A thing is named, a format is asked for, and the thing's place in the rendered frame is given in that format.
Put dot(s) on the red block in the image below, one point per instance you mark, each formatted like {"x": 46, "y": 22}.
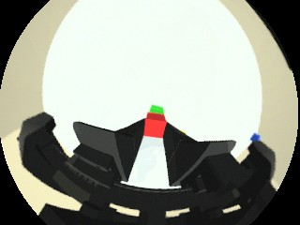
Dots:
{"x": 155, "y": 124}

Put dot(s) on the blue cube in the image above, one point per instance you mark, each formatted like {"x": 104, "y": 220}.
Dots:
{"x": 255, "y": 136}

